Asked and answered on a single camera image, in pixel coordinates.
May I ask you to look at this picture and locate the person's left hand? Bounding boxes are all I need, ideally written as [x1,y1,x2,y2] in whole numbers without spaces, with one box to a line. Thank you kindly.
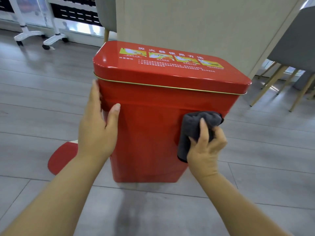
[76,79,121,165]

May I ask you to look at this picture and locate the person's right hand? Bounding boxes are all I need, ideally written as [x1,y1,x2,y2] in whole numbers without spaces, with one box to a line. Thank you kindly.
[186,118,228,180]

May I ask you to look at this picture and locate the dark grey cleaning cloth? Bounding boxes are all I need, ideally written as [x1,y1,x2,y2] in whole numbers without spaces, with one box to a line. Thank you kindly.
[177,111,224,163]

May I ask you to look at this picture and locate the red paddle with red-black handle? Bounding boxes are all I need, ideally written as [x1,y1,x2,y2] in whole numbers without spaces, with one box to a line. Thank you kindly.
[47,139,79,176]

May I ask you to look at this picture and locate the red fire extinguisher box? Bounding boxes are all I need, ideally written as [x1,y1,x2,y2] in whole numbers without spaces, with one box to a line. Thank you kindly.
[93,41,252,184]

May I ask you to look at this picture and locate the person's right forearm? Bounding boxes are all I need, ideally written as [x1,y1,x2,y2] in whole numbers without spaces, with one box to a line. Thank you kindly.
[197,172,292,236]

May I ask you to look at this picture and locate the person's left forearm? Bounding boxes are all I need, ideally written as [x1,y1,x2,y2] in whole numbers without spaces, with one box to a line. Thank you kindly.
[0,153,110,236]

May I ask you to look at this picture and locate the grey chair with wooden legs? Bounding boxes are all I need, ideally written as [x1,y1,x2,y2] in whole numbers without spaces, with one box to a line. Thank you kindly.
[94,0,117,43]
[250,6,315,113]

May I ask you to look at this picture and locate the white folding table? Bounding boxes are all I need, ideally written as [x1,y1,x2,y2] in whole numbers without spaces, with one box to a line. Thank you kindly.
[0,0,47,47]
[42,0,103,51]

